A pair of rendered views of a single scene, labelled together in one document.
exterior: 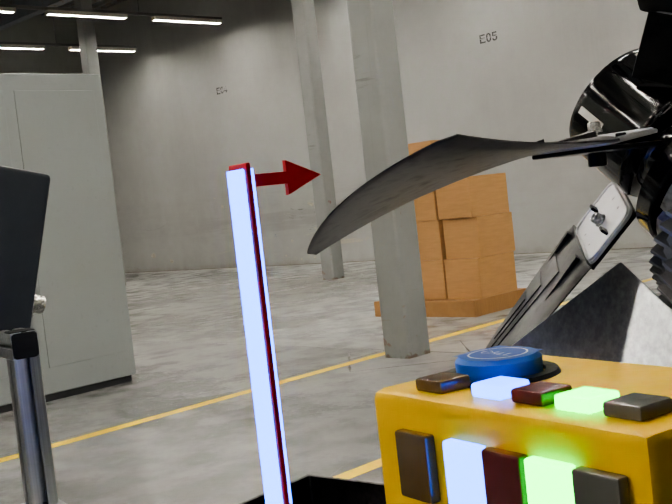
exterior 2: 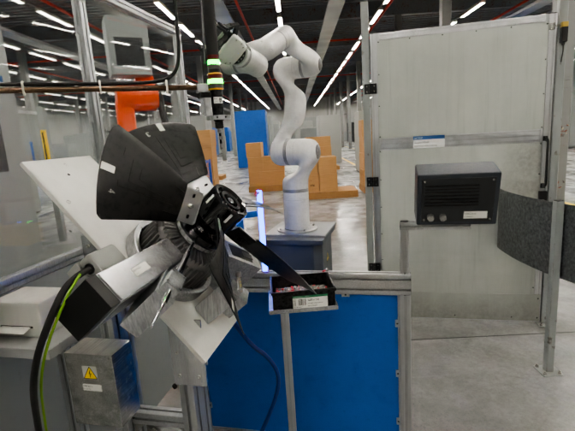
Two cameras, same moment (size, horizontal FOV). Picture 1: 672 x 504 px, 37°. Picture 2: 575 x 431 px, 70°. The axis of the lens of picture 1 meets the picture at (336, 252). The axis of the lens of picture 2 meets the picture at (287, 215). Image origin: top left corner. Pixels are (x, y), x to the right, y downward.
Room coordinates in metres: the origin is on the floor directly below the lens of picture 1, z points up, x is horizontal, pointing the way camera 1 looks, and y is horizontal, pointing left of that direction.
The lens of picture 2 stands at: (1.87, -0.95, 1.39)
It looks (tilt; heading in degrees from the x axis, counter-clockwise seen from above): 11 degrees down; 136
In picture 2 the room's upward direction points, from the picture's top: 4 degrees counter-clockwise
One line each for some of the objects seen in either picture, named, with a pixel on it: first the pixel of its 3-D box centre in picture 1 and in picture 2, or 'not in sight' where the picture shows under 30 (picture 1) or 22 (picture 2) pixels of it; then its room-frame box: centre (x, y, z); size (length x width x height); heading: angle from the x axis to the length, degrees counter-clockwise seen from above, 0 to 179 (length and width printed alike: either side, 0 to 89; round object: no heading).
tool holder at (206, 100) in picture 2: not in sight; (213, 102); (0.87, -0.24, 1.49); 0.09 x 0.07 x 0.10; 68
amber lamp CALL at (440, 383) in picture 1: (442, 382); not in sight; (0.44, -0.04, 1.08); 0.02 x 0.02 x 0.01; 33
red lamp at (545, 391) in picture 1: (541, 393); not in sight; (0.40, -0.08, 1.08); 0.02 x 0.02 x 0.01; 33
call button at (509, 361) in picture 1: (499, 367); not in sight; (0.46, -0.07, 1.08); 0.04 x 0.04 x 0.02
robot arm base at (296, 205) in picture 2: not in sight; (296, 210); (0.52, 0.41, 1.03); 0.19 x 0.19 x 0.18
